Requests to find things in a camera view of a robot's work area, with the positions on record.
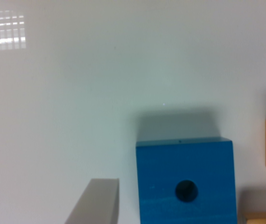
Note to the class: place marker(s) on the wooden peg base board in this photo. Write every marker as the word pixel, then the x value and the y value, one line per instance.
pixel 255 218

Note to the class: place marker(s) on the blue square block with hole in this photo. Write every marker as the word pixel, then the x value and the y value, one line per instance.
pixel 189 181

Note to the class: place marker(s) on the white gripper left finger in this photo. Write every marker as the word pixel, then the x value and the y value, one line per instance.
pixel 98 204

